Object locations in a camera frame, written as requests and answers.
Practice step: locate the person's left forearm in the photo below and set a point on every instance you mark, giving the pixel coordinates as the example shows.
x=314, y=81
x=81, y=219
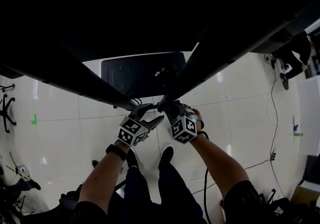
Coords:
x=100, y=180

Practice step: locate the person's right black shoe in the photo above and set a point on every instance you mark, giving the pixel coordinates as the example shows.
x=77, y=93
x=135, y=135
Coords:
x=166, y=154

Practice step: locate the black TV stand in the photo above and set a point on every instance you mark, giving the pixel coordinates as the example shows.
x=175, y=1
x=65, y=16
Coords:
x=200, y=68

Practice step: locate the black office chair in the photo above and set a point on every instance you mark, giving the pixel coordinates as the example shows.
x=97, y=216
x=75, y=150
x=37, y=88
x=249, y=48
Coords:
x=6, y=114

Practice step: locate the black wrist watch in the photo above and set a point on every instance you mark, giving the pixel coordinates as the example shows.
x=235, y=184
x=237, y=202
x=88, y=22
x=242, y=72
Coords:
x=115, y=151

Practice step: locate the black television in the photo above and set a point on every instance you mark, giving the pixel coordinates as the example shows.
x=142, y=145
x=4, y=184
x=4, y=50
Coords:
x=150, y=5

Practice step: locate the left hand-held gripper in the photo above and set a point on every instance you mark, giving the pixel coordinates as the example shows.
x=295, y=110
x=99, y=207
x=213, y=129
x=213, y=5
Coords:
x=132, y=131

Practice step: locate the person's right forearm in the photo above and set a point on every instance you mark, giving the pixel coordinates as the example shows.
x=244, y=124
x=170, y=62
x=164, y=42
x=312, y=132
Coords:
x=220, y=163

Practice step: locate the person's navy trousers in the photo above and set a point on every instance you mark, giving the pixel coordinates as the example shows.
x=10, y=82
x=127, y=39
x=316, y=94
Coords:
x=170, y=193

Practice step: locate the person's black shirt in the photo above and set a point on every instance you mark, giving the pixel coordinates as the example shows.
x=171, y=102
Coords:
x=242, y=200

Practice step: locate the person's black shoe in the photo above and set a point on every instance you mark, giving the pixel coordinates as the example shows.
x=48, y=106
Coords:
x=166, y=154
x=132, y=159

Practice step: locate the person's right hand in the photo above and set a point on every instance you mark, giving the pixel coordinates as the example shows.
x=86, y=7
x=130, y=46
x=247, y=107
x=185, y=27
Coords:
x=200, y=125

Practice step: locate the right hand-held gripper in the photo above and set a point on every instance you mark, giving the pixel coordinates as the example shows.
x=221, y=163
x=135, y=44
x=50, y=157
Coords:
x=183, y=130

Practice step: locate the cardboard box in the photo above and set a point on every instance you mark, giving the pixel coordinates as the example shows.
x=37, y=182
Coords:
x=305, y=194

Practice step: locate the grey cloth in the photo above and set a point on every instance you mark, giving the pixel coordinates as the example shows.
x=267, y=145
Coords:
x=165, y=107

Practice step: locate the green floor tape mark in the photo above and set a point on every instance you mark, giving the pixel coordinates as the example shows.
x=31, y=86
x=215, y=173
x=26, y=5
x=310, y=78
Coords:
x=34, y=120

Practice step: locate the person's left black shoe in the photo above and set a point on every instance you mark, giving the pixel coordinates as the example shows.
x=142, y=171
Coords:
x=132, y=159

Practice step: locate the blue and green floor tape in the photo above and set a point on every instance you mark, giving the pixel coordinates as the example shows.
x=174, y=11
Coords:
x=297, y=129

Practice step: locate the black power strip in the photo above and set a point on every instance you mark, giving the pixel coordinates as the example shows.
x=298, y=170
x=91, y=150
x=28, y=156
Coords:
x=273, y=155

